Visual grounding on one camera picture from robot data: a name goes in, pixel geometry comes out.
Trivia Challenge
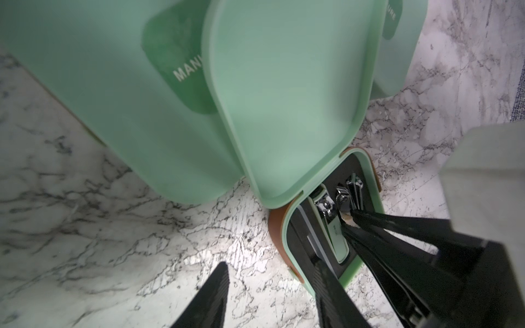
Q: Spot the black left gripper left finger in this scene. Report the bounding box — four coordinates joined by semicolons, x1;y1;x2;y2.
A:
171;262;230;328

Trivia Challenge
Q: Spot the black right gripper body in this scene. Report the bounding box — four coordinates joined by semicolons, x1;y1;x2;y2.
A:
418;242;524;327

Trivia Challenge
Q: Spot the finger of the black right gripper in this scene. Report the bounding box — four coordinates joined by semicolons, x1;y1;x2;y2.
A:
342;224;463;327
351;210;484;250

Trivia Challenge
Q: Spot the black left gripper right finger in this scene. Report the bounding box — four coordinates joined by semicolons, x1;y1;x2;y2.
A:
313;260;371;328

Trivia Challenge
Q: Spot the green nail kit case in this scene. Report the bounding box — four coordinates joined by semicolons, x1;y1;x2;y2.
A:
371;0;428;100
200;0;388;298
1;1;243;204

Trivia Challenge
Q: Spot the green nail kit case front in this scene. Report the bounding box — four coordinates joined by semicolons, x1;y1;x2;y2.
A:
1;1;243;204

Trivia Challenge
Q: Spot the small clipper pile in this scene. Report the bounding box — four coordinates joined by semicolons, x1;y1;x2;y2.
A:
347;173;364;210

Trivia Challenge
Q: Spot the large clipper table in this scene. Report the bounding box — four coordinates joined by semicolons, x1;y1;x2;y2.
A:
309;184;350;264

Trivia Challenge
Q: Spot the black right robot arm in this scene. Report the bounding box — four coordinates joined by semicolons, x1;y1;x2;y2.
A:
343;122;524;327

